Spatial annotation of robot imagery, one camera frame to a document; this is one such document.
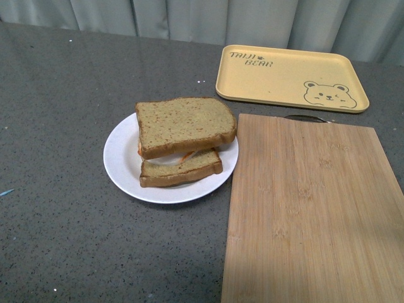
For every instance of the bread slice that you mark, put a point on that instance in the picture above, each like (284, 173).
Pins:
(191, 167)
(182, 125)

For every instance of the white round plate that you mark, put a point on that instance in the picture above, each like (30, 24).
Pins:
(123, 165)

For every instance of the fried egg toy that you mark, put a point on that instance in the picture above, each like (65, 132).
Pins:
(169, 160)

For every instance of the bamboo cutting board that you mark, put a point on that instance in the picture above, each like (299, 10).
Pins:
(316, 215)

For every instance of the yellow bear tray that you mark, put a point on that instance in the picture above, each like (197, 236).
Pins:
(295, 78)

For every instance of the grey curtain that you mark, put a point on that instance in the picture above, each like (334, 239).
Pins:
(369, 31)

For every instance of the metal board handle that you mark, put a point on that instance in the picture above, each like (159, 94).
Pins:
(306, 118)

